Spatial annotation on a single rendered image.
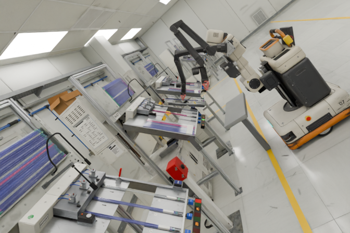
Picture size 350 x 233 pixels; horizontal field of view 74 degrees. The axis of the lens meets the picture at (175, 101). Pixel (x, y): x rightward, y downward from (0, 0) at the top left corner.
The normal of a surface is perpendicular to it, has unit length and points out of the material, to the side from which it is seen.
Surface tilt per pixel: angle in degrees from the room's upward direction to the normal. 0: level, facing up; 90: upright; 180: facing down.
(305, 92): 90
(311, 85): 90
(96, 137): 93
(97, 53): 90
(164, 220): 47
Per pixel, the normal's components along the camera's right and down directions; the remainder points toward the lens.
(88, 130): -0.15, 0.32
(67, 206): 0.10, -0.94
